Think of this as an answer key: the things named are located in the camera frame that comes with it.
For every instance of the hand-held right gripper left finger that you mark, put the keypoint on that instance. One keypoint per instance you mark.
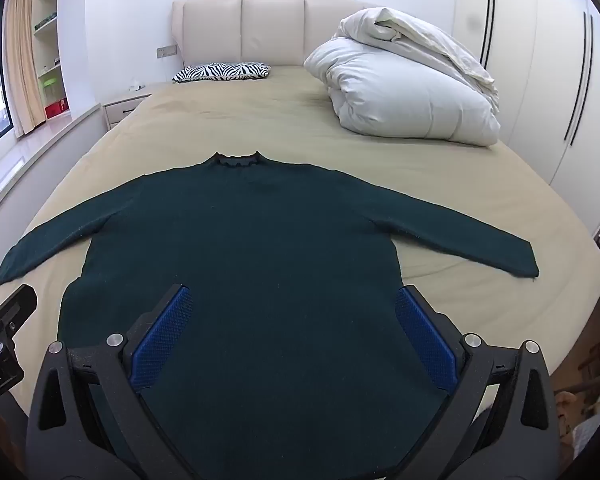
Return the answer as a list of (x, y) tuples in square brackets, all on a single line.
[(162, 332)]

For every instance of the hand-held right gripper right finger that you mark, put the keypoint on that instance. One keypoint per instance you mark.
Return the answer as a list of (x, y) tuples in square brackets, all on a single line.
[(425, 335)]

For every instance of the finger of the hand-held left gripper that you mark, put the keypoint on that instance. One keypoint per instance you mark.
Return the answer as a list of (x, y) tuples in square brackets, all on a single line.
[(12, 305)]

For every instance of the dark green sweater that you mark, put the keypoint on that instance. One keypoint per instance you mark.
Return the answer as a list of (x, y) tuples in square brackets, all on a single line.
[(280, 240)]

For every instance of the white window seat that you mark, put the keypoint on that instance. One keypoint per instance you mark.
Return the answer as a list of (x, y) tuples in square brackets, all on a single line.
[(40, 150)]

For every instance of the red box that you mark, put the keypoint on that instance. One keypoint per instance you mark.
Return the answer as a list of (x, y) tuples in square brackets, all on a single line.
[(56, 110)]

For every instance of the white nightstand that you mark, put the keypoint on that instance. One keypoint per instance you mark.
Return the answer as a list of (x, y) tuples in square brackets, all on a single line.
[(122, 110)]

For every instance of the bed with beige sheet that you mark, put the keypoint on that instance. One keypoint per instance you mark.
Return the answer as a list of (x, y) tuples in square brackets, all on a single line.
[(260, 110)]

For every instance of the beige curtain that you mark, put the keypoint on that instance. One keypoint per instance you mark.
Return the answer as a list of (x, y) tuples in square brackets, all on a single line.
[(25, 60)]

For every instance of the white folded duvet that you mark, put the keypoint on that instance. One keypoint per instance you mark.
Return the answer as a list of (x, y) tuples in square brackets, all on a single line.
[(400, 90)]

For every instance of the white shelf unit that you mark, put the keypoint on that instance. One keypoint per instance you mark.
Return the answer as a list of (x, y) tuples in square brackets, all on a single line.
[(47, 50)]

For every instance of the zebra print pillow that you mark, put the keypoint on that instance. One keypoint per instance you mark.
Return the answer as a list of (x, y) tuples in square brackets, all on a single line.
[(222, 71)]

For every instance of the white wardrobe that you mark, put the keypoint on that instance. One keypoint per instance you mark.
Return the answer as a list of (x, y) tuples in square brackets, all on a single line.
[(530, 85)]

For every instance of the cream padded headboard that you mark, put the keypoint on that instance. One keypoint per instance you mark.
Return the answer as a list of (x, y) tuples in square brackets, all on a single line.
[(272, 30)]

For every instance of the wall socket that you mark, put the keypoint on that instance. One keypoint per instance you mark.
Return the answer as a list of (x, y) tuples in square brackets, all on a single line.
[(166, 51)]

